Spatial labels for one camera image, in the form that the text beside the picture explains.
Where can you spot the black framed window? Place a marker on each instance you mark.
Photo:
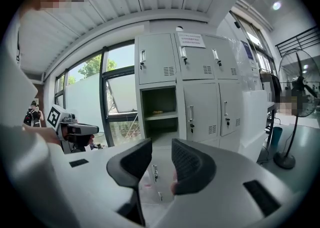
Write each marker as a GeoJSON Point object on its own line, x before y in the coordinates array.
{"type": "Point", "coordinates": [103, 97]}

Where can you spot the black metal frame table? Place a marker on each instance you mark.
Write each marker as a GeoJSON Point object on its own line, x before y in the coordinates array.
{"type": "Point", "coordinates": [271, 122]}

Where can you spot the clothes rack with dark garments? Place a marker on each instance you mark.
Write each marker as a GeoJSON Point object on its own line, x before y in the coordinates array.
{"type": "Point", "coordinates": [275, 84]}

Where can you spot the grey metal locker cabinet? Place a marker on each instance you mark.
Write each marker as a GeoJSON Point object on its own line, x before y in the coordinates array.
{"type": "Point", "coordinates": [155, 65]}

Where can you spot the black standing fan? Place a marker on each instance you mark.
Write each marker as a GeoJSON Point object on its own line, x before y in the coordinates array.
{"type": "Point", "coordinates": [285, 159]}

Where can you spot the frosted glass window sash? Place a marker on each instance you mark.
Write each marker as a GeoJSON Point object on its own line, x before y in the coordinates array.
{"type": "Point", "coordinates": [122, 92]}

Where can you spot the small yellow item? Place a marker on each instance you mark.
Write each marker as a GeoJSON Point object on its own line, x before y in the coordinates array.
{"type": "Point", "coordinates": [157, 112]}

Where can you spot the blue waste bin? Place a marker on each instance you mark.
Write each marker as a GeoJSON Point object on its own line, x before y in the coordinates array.
{"type": "Point", "coordinates": [276, 137]}

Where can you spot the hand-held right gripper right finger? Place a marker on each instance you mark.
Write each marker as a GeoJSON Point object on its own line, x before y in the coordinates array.
{"type": "Point", "coordinates": [197, 172]}

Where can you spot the blue wall poster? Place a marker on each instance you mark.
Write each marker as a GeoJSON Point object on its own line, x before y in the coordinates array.
{"type": "Point", "coordinates": [247, 50]}

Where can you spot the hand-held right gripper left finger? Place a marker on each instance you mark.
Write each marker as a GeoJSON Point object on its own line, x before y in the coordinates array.
{"type": "Point", "coordinates": [125, 169]}

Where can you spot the black metal railing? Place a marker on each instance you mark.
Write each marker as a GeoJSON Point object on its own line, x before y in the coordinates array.
{"type": "Point", "coordinates": [300, 35]}

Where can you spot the person's left forearm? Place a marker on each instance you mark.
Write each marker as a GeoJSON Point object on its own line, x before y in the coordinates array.
{"type": "Point", "coordinates": [42, 134]}

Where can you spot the white paper roll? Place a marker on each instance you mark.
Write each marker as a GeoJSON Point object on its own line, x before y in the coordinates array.
{"type": "Point", "coordinates": [180, 29]}

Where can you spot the round ceiling light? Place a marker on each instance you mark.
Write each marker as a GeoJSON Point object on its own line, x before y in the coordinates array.
{"type": "Point", "coordinates": [276, 5]}

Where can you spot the person's left hand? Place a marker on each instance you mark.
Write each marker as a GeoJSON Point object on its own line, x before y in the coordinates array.
{"type": "Point", "coordinates": [90, 142]}

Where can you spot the grey metal cabinet door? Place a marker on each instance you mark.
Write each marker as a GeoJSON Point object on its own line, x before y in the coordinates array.
{"type": "Point", "coordinates": [180, 112]}

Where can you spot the white paper notice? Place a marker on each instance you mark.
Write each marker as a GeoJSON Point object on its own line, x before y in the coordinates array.
{"type": "Point", "coordinates": [191, 40]}

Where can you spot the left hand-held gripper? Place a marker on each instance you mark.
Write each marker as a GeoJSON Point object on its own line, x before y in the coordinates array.
{"type": "Point", "coordinates": [65, 122]}

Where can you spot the person's white shirt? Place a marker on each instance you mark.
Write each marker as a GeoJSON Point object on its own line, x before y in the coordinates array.
{"type": "Point", "coordinates": [15, 92]}

